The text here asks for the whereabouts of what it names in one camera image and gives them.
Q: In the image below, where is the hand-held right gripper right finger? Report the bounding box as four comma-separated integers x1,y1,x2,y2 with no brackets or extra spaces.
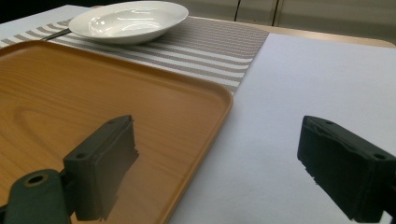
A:
296,115,396,224

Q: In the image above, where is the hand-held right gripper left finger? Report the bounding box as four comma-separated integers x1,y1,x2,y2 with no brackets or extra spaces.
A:
63,115,140,222

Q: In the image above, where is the wooden tray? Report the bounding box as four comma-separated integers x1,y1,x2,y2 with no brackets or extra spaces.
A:
0,39,234,224

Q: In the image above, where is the white deep plate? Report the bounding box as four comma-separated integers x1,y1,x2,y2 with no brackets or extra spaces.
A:
68,0,190,46

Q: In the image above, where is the striped placemat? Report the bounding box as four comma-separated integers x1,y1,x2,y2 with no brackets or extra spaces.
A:
0,16,270,94

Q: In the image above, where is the dark cutlery handle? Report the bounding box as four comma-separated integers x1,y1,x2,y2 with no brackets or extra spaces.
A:
40,28,73,42

